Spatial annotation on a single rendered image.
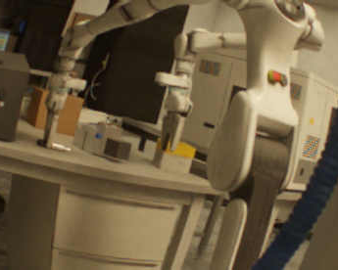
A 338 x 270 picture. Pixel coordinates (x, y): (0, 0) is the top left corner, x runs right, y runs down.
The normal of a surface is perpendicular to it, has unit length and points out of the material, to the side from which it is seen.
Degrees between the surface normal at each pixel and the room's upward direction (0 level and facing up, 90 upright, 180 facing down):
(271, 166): 78
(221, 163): 90
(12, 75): 90
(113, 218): 90
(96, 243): 90
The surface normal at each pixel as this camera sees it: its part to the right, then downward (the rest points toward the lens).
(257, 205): 0.51, 0.04
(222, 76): -0.79, -0.16
